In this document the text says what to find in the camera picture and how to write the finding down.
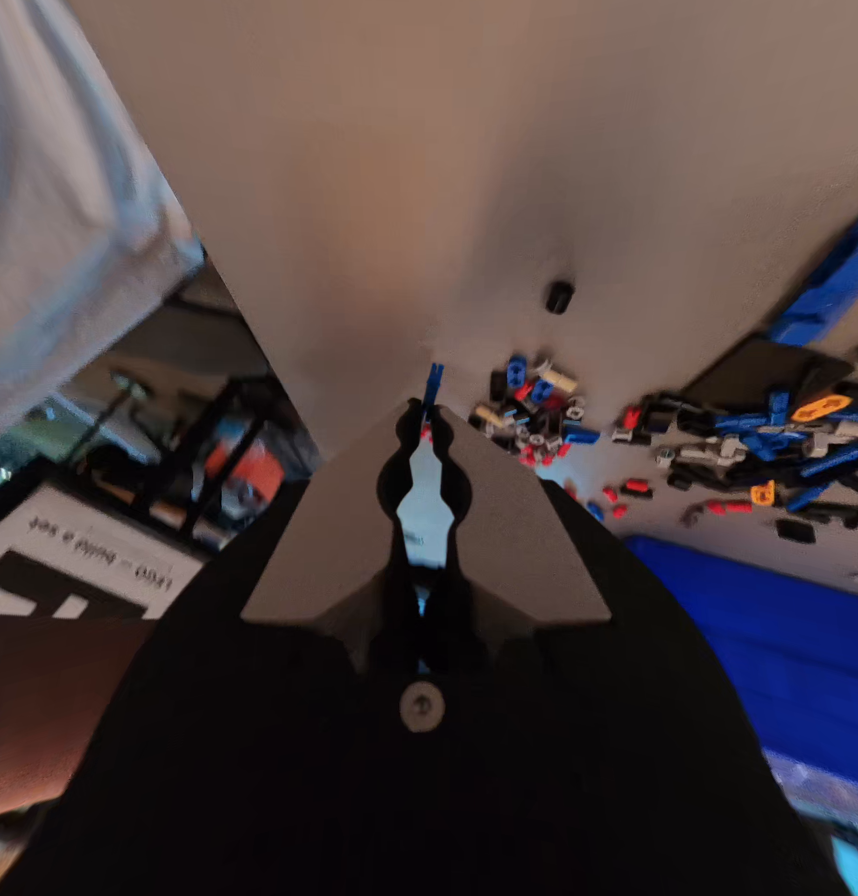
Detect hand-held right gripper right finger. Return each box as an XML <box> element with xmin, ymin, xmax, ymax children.
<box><xmin>429</xmin><ymin>402</ymin><xmax>613</xmax><ymax>673</ymax></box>

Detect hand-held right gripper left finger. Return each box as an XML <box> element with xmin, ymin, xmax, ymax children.
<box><xmin>241</xmin><ymin>399</ymin><xmax>426</xmax><ymax>674</ymax></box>

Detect scattered red lego pins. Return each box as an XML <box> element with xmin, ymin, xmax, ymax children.
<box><xmin>561</xmin><ymin>476</ymin><xmax>753</xmax><ymax>522</ymax></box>

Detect pile of small mixed lego pieces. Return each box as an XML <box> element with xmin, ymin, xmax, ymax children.
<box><xmin>469</xmin><ymin>353</ymin><xmax>603</xmax><ymax>469</ymax></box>

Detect pile of blue black lego beams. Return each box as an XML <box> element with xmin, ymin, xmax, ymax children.
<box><xmin>611</xmin><ymin>378</ymin><xmax>858</xmax><ymax>543</ymax></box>

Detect blue lego panel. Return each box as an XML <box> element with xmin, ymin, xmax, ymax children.
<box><xmin>767</xmin><ymin>204</ymin><xmax>858</xmax><ymax>349</ymax></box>

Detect orange red object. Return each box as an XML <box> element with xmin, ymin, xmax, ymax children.
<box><xmin>204</xmin><ymin>419</ymin><xmax>287</xmax><ymax>520</ymax></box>

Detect white printed tag card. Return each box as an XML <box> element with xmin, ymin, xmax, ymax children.
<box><xmin>0</xmin><ymin>482</ymin><xmax>207</xmax><ymax>623</ymax></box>

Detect blue plastic bin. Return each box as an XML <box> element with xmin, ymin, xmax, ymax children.
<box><xmin>624</xmin><ymin>534</ymin><xmax>858</xmax><ymax>806</ymax></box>

